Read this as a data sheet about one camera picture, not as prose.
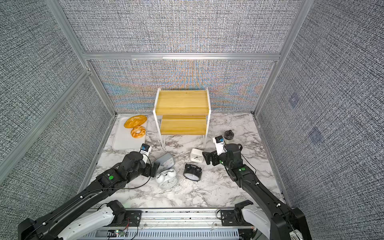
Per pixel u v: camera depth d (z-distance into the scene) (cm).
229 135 93
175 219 75
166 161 85
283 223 40
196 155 90
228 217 73
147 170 68
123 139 107
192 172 81
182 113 75
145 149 67
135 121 108
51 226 41
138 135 104
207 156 73
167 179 76
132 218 73
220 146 72
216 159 73
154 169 69
